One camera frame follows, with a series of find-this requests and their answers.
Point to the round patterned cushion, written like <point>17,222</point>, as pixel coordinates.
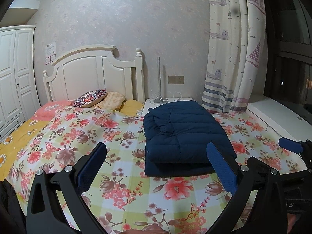
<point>90,98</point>

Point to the white wardrobe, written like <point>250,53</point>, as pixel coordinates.
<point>14,78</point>

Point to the floral bedspread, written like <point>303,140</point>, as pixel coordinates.
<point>121,156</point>

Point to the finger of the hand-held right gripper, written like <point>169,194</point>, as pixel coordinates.
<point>258,164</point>
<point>290,145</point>

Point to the sailboat print curtain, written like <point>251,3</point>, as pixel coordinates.
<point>231,53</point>

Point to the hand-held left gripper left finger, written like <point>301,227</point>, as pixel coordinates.
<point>90,168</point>

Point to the white bed headboard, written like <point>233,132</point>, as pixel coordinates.
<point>90,73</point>

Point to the pink floral pillow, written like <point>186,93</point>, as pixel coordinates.
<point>46,109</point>

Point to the paper wall notice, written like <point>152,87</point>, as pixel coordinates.
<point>50,50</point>

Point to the blue padded jacket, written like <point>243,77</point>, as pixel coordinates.
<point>185,131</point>

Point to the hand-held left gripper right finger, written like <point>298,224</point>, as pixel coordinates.
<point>221,170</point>

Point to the plain yellow pillow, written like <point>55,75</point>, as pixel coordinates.
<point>131,106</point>

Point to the white window bench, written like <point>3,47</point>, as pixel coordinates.
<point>280,117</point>

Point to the yellow floral pillow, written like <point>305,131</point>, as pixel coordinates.
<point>112,101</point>

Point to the white pole lamp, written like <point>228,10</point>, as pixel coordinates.
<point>158,78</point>

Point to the dark window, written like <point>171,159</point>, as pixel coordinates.
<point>292,53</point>

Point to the yellow bedsheet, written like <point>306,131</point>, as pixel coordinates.
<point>17,139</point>

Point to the white nightstand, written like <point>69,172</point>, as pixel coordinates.
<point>147,106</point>

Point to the wall socket panel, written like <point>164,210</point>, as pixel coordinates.
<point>176,80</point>

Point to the dark cloth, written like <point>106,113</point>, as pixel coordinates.
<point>9,212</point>

